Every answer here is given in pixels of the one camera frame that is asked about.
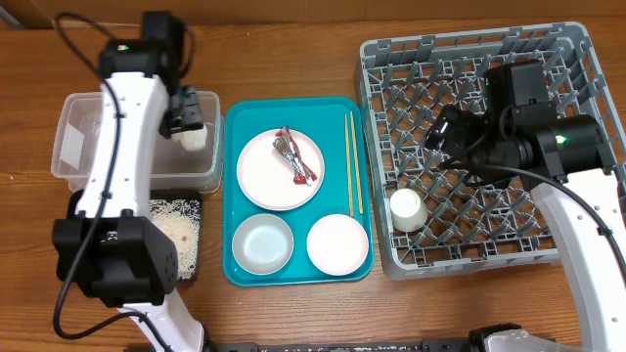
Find white cup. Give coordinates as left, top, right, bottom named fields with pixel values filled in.
left=389, top=188, right=428, bottom=232

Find red foil wrapper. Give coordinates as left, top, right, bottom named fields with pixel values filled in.
left=273, top=126, right=317, bottom=186

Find rice and food scraps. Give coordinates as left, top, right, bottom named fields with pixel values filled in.
left=150, top=198, right=201, bottom=281

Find grey bowl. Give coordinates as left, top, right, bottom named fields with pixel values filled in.
left=232, top=213, right=294, bottom=276

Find pink bowl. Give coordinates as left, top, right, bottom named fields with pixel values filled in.
left=306, top=214, right=369, bottom=277

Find white napkin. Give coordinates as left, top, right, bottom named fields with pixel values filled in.
left=172, top=125, right=207, bottom=153

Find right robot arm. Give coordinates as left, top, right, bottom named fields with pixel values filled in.
left=424, top=60, right=625, bottom=351

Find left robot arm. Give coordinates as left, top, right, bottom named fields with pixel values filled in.
left=52, top=11, right=208, bottom=351

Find grey dishwasher rack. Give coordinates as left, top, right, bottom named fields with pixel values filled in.
left=358, top=22, right=625, bottom=281

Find white round plate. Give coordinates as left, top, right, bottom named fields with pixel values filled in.
left=236, top=129, right=325, bottom=211

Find clear plastic bin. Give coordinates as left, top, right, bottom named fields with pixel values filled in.
left=51, top=91, right=224, bottom=193

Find wooden chopstick right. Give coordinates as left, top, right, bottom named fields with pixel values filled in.
left=349, top=111, right=364, bottom=214

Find wooden chopstick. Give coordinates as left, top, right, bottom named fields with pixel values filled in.
left=344, top=114, right=354, bottom=217
left=349, top=111, right=364, bottom=214

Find wooden chopstick left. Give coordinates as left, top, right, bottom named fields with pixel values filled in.
left=344, top=114, right=354, bottom=217

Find teal serving tray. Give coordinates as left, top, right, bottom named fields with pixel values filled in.
left=223, top=97, right=375, bottom=286

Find black plastic tray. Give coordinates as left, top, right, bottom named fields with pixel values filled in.
left=52, top=190, right=202, bottom=289

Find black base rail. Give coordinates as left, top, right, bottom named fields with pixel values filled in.
left=204, top=322, right=559, bottom=352

